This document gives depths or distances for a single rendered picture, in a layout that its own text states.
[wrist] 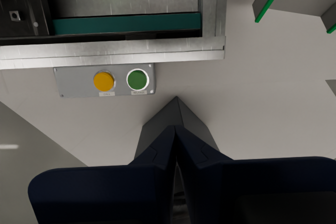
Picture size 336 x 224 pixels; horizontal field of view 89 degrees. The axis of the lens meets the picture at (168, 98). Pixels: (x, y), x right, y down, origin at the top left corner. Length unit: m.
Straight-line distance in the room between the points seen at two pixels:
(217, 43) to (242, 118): 0.27
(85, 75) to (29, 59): 0.11
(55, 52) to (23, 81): 0.21
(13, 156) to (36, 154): 0.20
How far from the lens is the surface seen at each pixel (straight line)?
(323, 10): 0.42
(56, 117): 0.60
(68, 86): 0.42
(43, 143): 1.89
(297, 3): 0.39
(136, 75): 0.36
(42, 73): 0.57
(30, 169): 2.12
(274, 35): 0.54
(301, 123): 0.66
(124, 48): 0.37
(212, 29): 0.38
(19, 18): 0.43
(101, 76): 0.38
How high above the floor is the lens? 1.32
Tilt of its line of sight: 72 degrees down
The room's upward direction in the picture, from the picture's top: 177 degrees clockwise
